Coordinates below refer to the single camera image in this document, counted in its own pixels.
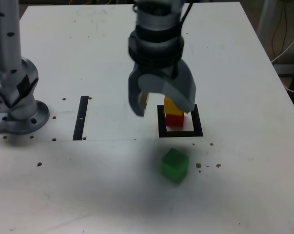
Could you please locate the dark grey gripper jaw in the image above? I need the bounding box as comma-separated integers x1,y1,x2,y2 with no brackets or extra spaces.
128,64,150,117

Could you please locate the yellow cube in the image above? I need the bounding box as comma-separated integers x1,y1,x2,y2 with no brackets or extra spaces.
163,96,185,116

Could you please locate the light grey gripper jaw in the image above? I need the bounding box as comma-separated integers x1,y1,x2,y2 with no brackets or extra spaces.
137,59,197,114

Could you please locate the green cube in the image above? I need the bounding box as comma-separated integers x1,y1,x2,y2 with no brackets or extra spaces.
159,147,190,184

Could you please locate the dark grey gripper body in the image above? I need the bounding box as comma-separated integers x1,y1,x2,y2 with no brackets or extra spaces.
134,62,180,80

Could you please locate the white background post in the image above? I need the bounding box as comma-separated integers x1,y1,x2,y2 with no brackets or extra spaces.
256,0,272,37

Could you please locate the thin black background cable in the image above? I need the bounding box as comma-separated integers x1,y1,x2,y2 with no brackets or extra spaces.
271,0,289,59

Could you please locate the black tape square outline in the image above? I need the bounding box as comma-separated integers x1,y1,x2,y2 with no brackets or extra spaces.
157,104,204,138

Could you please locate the white background cable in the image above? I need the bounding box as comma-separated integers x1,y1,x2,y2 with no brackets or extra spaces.
270,31,294,63

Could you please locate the black tape strip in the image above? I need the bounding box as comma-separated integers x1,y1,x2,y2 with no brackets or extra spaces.
72,95,90,141

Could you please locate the red cube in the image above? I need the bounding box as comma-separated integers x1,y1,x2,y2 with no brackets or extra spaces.
165,113,185,128

